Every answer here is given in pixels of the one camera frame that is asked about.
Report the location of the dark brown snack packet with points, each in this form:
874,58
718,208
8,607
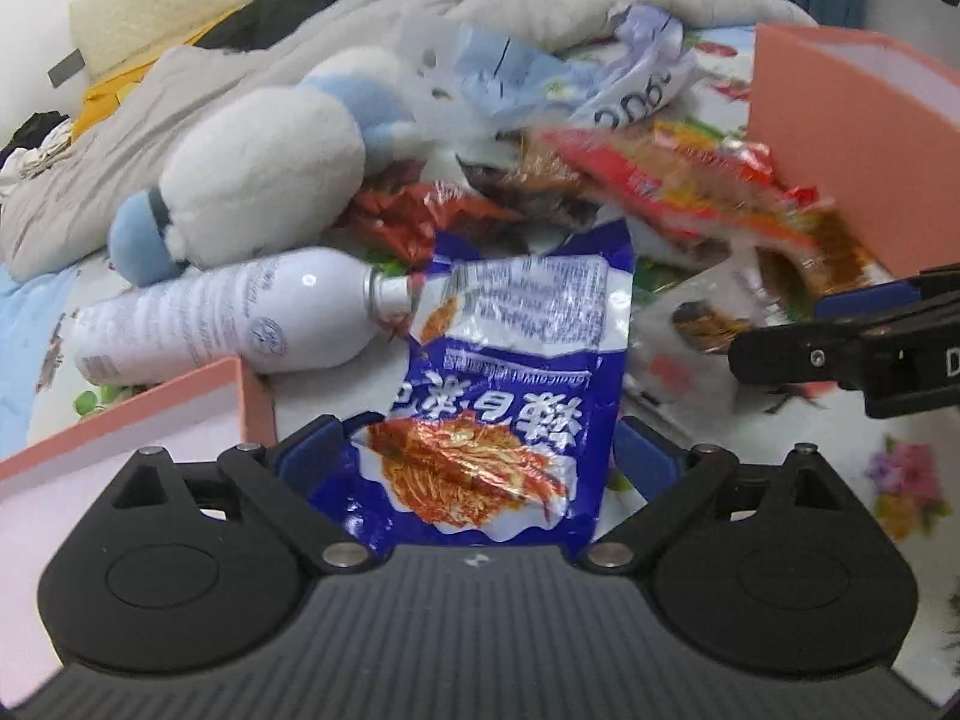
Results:
525,187

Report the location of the light blue plastic bag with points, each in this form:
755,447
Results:
510,75

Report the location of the blue snack packet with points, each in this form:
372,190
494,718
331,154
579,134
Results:
510,390

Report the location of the red orange snack packet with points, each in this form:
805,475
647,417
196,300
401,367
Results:
675,180

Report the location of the grey blanket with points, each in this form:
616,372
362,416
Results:
247,67

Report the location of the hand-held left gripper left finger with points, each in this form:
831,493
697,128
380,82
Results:
304,457

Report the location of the floral bedsheet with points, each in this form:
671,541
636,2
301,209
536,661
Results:
900,465

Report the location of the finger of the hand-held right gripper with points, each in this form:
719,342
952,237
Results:
855,300
780,356

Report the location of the pile of dark and white clothes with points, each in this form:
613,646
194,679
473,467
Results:
34,135

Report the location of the pink cardboard box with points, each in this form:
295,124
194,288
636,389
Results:
75,480
847,142

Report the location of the crumpled red snack packet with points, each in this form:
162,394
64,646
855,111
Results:
405,225

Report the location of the white plastic bottle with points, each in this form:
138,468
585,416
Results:
225,315

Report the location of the clear packet of orange snack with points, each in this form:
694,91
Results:
697,315

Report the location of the yellow cloth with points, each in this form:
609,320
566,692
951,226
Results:
105,97

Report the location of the white and blue plush toy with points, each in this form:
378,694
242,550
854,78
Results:
262,165

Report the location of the grey wall socket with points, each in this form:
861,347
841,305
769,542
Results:
66,67

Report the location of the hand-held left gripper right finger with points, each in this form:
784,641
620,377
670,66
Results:
645,457

